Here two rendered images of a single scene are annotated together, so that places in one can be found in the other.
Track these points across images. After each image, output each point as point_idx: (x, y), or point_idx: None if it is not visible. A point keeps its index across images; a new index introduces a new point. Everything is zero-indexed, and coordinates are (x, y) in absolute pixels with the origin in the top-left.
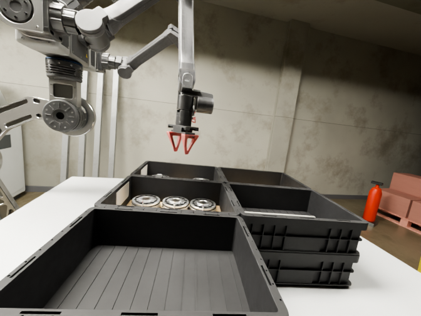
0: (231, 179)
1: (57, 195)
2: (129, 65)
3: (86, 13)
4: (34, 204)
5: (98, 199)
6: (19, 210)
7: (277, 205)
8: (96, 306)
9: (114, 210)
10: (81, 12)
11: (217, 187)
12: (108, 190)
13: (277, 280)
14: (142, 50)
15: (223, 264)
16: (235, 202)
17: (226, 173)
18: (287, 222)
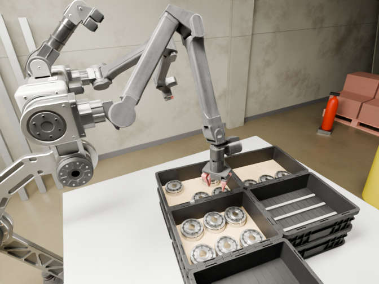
0: (233, 164)
1: (78, 227)
2: (108, 78)
3: (118, 107)
4: (71, 247)
5: (119, 218)
6: (66, 259)
7: (285, 191)
8: None
9: (206, 268)
10: (113, 109)
11: (240, 194)
12: (117, 202)
13: (303, 257)
14: (122, 62)
15: (282, 273)
16: (271, 220)
17: (228, 162)
18: (312, 229)
